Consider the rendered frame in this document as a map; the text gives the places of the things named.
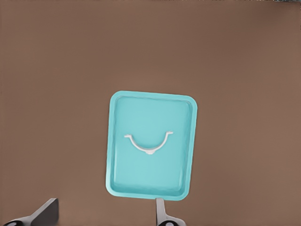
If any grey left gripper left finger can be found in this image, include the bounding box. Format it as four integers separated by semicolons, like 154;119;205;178
2;198;59;226

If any turquoise rectangular tray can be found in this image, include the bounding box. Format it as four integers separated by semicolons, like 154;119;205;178
105;90;198;202

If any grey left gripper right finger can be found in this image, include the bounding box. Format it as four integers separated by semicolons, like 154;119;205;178
155;198;185;226

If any white drainage pipe clamp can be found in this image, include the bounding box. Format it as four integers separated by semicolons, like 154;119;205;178
124;130;174;155

